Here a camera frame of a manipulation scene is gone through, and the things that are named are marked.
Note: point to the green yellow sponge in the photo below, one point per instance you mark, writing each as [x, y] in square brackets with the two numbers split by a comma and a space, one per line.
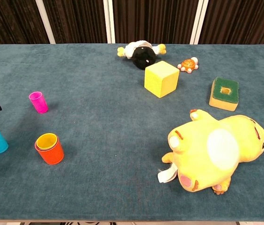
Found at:
[224, 98]

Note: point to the white partition post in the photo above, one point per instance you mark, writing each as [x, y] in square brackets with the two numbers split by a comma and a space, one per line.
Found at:
[199, 21]
[109, 21]
[45, 21]

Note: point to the yellow foam cube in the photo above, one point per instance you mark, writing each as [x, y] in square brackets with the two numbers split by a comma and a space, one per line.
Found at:
[161, 79]

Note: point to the yellow plastic cup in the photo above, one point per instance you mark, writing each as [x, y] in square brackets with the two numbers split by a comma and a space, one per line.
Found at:
[46, 141]

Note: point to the orange plastic cup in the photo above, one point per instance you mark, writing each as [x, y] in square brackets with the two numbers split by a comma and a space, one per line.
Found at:
[52, 155]

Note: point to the pink plastic cup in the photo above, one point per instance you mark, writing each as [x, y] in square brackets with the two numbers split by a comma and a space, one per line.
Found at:
[39, 103]

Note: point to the yellow plush duck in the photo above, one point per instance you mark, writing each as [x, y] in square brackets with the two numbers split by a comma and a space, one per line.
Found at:
[211, 150]

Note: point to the black white plush doll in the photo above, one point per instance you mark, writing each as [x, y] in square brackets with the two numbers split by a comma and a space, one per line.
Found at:
[143, 57]

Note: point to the blue felt table cover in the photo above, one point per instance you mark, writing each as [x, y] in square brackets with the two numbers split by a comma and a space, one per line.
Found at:
[111, 129]

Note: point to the orange turtle toy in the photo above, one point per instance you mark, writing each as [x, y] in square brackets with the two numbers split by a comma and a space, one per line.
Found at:
[188, 64]

